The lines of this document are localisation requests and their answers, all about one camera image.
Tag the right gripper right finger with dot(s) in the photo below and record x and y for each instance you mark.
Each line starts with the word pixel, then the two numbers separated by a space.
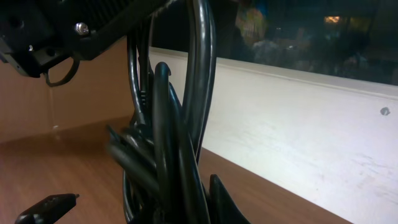
pixel 223 210

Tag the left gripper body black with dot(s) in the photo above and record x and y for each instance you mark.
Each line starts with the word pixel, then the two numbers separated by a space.
pixel 37 35

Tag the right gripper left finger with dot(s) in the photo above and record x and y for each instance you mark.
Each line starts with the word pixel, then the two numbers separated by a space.
pixel 49 210

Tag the black usb cable long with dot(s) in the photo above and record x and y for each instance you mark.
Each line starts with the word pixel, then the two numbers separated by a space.
pixel 177 129

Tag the black usb cable short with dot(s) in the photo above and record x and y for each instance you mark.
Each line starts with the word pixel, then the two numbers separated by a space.
pixel 133 148

